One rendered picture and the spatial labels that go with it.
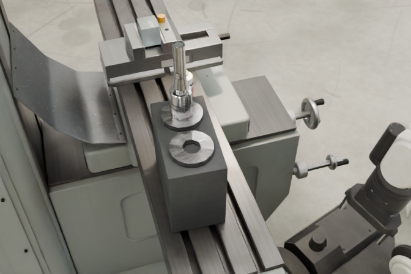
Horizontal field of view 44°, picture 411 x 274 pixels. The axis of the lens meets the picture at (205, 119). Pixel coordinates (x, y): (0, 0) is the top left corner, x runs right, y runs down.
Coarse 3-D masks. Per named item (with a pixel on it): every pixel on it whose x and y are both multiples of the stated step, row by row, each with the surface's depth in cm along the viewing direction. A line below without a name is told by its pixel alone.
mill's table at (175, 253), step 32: (96, 0) 176; (128, 0) 180; (160, 0) 176; (128, 96) 140; (160, 96) 140; (128, 128) 139; (160, 192) 117; (160, 224) 110; (224, 224) 110; (256, 224) 110; (192, 256) 107; (224, 256) 107; (256, 256) 107
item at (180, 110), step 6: (192, 96) 103; (174, 102) 102; (180, 102) 101; (186, 102) 102; (192, 102) 104; (174, 108) 103; (180, 108) 103; (186, 108) 103; (192, 108) 105; (174, 114) 104; (180, 114) 104; (186, 114) 104
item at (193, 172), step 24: (168, 120) 105; (192, 120) 105; (168, 144) 102; (192, 144) 102; (216, 144) 102; (168, 168) 97; (192, 168) 97; (216, 168) 97; (168, 192) 99; (192, 192) 100; (216, 192) 102; (168, 216) 111; (192, 216) 106; (216, 216) 108
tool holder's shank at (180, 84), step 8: (176, 48) 94; (184, 48) 94; (176, 56) 95; (184, 56) 96; (176, 64) 97; (184, 64) 97; (176, 72) 98; (184, 72) 98; (176, 80) 99; (184, 80) 99; (176, 88) 100; (184, 88) 100
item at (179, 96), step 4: (172, 88) 102; (188, 88) 102; (172, 92) 101; (176, 92) 101; (184, 92) 101; (188, 92) 101; (192, 92) 103; (172, 96) 101; (176, 96) 101; (180, 96) 101; (184, 96) 101; (188, 96) 101; (180, 100) 101
